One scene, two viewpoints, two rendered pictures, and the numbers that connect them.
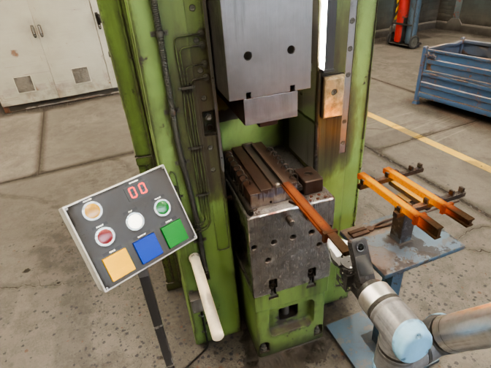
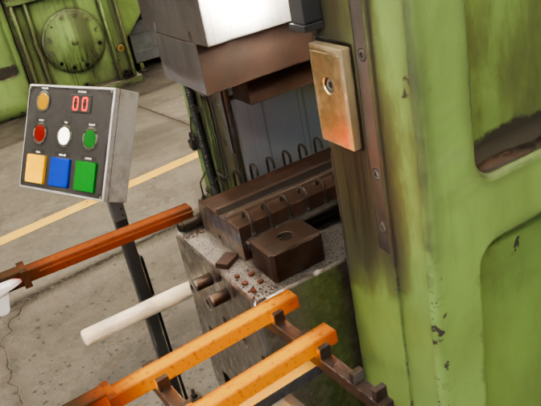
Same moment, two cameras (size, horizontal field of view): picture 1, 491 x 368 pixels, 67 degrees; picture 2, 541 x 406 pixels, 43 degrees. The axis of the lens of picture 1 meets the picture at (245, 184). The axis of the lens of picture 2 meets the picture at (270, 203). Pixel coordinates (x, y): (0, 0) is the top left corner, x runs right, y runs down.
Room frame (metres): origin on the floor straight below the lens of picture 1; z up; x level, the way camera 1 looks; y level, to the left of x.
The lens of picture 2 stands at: (1.12, -1.40, 1.64)
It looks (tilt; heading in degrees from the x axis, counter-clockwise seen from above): 27 degrees down; 80
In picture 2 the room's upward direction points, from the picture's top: 11 degrees counter-clockwise
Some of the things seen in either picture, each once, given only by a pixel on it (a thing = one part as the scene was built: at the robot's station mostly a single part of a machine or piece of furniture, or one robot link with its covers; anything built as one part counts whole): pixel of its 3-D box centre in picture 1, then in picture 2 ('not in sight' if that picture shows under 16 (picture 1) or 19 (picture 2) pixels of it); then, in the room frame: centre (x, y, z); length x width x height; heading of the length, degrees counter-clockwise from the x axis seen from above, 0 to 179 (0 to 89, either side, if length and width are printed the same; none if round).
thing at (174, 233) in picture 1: (174, 233); (86, 176); (0.97, 0.25, 1.01); 0.07 x 0.05 x 0.07; 131
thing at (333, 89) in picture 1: (332, 96); (335, 96); (1.44, -0.38, 1.27); 0.09 x 0.02 x 0.17; 106
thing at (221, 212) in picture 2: (261, 162); (304, 179); (1.44, -0.08, 0.99); 0.42 x 0.05 x 0.01; 16
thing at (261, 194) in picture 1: (256, 170); (301, 190); (1.44, -0.05, 0.96); 0.42 x 0.20 x 0.09; 16
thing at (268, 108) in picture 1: (252, 91); (273, 31); (1.44, -0.05, 1.32); 0.42 x 0.20 x 0.10; 16
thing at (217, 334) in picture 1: (205, 293); (159, 302); (1.06, 0.20, 0.62); 0.44 x 0.05 x 0.05; 16
